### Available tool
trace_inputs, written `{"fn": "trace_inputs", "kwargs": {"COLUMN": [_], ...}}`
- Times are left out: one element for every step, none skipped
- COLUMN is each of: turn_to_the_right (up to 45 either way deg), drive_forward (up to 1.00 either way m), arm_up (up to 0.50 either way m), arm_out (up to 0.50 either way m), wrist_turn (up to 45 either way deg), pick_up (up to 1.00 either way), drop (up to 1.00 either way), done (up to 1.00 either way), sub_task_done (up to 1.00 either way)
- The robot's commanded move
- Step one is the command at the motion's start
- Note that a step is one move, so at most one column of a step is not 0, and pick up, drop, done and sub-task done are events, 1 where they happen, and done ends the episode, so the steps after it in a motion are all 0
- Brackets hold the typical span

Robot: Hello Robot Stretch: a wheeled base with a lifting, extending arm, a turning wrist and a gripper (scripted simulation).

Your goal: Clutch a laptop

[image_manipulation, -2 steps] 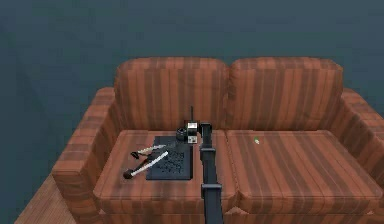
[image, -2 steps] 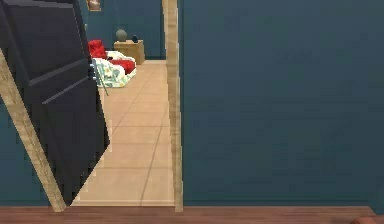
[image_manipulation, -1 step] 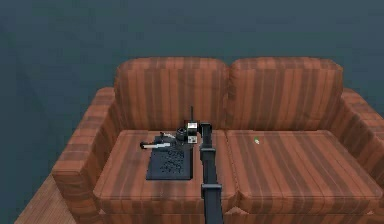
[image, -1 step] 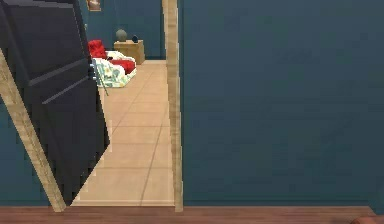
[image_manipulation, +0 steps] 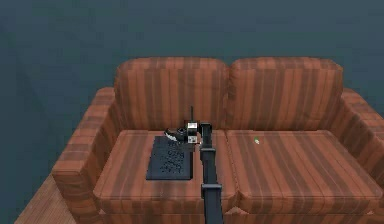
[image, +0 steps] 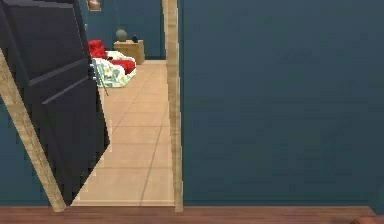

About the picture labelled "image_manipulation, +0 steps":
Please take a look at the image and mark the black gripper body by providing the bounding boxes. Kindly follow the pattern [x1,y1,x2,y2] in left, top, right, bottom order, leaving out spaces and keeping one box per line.
[163,127,188,145]

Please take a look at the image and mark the dark grey laptop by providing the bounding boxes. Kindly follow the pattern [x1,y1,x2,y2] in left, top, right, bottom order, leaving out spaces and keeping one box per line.
[145,135,195,182]

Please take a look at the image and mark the brown striped sofa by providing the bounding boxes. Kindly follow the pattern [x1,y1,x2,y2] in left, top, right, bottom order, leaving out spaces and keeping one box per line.
[50,56,384,224]

